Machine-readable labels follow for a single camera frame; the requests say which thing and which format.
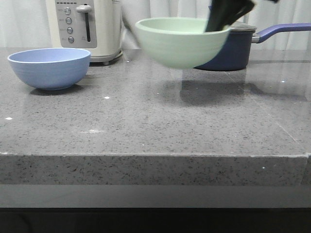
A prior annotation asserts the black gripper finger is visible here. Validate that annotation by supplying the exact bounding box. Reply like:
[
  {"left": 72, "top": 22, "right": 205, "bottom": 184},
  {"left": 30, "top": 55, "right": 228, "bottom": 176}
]
[
  {"left": 224, "top": 0, "right": 255, "bottom": 25},
  {"left": 205, "top": 0, "right": 243, "bottom": 33}
]

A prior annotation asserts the green bowl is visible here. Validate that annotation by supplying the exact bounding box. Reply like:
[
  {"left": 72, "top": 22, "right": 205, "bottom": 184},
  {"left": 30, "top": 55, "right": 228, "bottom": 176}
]
[{"left": 135, "top": 17, "right": 230, "bottom": 69}]

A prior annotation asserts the blue bowl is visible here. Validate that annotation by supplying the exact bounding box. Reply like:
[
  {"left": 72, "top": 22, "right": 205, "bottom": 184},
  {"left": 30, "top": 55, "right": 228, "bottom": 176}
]
[{"left": 7, "top": 48, "right": 91, "bottom": 90}]

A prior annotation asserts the glass pot lid blue knob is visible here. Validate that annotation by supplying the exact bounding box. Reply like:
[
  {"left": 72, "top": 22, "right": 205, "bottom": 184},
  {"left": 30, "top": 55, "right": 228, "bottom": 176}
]
[{"left": 230, "top": 21, "right": 257, "bottom": 32}]

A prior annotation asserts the dark blue saucepan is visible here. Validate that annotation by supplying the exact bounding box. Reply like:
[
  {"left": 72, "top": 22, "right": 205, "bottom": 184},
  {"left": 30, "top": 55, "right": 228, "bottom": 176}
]
[{"left": 196, "top": 23, "right": 311, "bottom": 71}]

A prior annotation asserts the cream toaster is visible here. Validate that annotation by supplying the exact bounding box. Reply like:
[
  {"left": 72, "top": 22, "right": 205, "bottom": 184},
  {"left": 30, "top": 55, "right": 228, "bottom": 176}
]
[{"left": 46, "top": 0, "right": 122, "bottom": 65}]

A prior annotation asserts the white curtain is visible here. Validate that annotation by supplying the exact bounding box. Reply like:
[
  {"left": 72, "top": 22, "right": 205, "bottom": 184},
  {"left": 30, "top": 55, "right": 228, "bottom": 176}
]
[{"left": 0, "top": 0, "right": 311, "bottom": 50}]

